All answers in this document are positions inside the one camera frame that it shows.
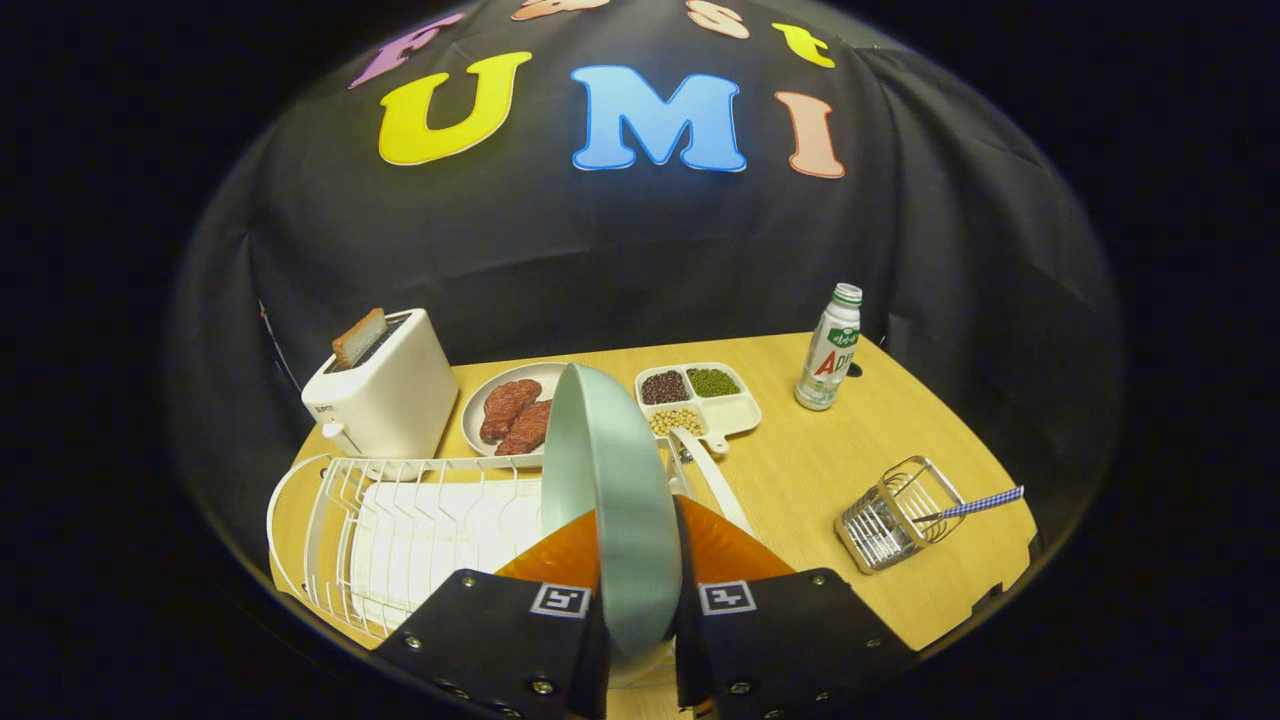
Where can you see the pile of dark red beans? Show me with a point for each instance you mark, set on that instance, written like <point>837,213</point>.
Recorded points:
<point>664,387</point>

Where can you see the pile of green beans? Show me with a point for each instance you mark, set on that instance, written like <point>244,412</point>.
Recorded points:
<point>712,382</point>

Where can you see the black backdrop cloth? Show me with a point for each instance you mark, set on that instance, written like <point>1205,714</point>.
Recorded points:
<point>600,260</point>

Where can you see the white drip tray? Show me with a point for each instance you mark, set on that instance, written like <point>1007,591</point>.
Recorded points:
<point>440,540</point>

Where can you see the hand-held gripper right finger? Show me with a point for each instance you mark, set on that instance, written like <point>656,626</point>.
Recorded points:
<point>790,640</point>

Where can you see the white toaster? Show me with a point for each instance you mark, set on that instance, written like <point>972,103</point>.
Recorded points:
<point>385,400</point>

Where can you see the brown meat slice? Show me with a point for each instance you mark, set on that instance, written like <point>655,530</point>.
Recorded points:
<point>528,430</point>
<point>508,405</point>

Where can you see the white divided tray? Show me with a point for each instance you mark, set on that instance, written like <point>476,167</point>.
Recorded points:
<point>735,410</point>

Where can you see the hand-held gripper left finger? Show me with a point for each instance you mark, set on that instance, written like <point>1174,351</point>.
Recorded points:
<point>500,640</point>

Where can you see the white drink bottle green cap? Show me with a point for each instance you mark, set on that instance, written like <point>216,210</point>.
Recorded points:
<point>830,350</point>

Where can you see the light green plate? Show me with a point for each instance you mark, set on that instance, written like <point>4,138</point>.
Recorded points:
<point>615,500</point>

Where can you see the pile of yellow soybeans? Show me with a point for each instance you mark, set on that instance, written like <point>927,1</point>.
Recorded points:
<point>675,420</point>

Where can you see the toast slice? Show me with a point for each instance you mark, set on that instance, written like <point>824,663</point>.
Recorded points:
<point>358,340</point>

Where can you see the beige plate with meat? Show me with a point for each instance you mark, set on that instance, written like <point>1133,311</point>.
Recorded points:
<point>480,405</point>

